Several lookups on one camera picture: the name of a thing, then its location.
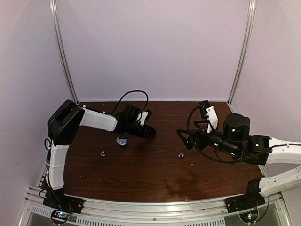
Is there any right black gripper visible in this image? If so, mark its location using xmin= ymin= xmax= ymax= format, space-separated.
xmin=177 ymin=120 xmax=240 ymax=158

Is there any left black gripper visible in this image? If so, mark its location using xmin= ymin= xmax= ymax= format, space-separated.
xmin=127 ymin=120 xmax=154 ymax=138

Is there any blue oval case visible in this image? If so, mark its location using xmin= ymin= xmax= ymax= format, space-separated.
xmin=116 ymin=137 xmax=128 ymax=147

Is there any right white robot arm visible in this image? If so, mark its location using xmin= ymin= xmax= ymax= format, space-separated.
xmin=176 ymin=113 xmax=301 ymax=208

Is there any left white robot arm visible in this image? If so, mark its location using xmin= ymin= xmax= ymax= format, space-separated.
xmin=45 ymin=100 xmax=156 ymax=209

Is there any right circuit board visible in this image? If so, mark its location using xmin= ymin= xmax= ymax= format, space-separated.
xmin=239 ymin=210 xmax=259 ymax=224

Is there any circuit board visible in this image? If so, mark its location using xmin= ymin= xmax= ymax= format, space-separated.
xmin=50 ymin=210 xmax=70 ymax=224
xmin=239 ymin=210 xmax=259 ymax=224

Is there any left circuit board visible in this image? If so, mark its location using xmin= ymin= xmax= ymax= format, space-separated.
xmin=50 ymin=210 xmax=70 ymax=224

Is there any right black camera cable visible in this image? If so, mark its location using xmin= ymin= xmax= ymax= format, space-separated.
xmin=186 ymin=105 xmax=271 ymax=164

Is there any black camera cable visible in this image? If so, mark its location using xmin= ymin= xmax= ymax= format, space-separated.
xmin=110 ymin=90 xmax=149 ymax=116
xmin=186 ymin=105 xmax=271 ymax=164

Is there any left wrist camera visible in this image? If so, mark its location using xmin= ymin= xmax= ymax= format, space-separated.
xmin=136 ymin=109 xmax=152 ymax=126

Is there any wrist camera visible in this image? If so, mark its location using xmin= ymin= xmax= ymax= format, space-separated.
xmin=136 ymin=109 xmax=152 ymax=126
xmin=199 ymin=100 xmax=218 ymax=134

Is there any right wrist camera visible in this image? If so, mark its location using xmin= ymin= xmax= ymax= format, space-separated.
xmin=199 ymin=100 xmax=218 ymax=134

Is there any left black camera cable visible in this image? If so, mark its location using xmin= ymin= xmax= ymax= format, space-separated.
xmin=110 ymin=90 xmax=149 ymax=116

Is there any front aluminium rail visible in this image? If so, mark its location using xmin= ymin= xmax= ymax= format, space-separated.
xmin=17 ymin=186 xmax=293 ymax=226

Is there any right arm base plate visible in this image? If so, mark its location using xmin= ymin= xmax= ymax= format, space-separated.
xmin=225 ymin=195 xmax=265 ymax=213

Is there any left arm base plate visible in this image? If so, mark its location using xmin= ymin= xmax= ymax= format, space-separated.
xmin=43 ymin=194 xmax=84 ymax=214

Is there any right aluminium frame post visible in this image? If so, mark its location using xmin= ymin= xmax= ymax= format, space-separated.
xmin=227 ymin=0 xmax=256 ymax=106

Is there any aluminium frame post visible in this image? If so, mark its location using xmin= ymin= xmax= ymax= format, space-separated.
xmin=49 ymin=0 xmax=79 ymax=104
xmin=227 ymin=0 xmax=256 ymax=106

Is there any left aluminium frame post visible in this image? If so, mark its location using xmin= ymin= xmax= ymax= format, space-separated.
xmin=49 ymin=0 xmax=79 ymax=104

